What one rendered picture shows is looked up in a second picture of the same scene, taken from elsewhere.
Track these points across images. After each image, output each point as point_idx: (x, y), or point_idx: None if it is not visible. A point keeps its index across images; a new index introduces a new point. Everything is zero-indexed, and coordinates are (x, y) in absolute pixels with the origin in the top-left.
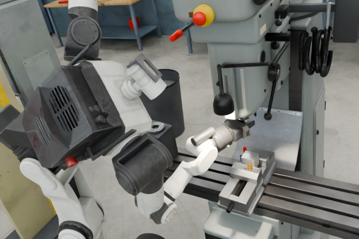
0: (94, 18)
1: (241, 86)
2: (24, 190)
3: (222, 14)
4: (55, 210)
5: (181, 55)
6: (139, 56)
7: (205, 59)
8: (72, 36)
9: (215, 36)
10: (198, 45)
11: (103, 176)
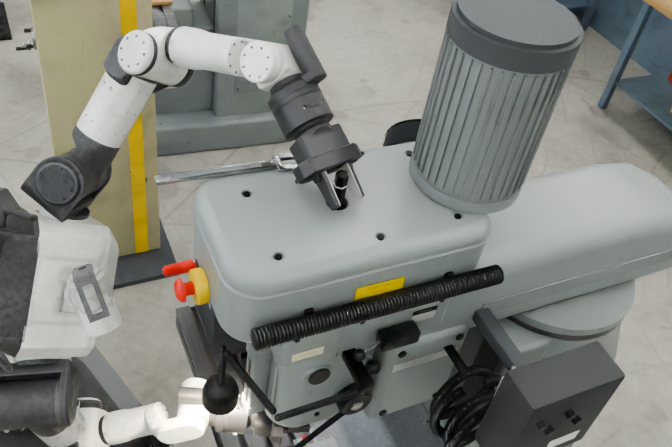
0: (99, 159)
1: (272, 385)
2: (102, 196)
3: (214, 309)
4: (137, 247)
5: (578, 100)
6: (83, 277)
7: (612, 143)
8: (36, 180)
9: None
10: (632, 99)
11: None
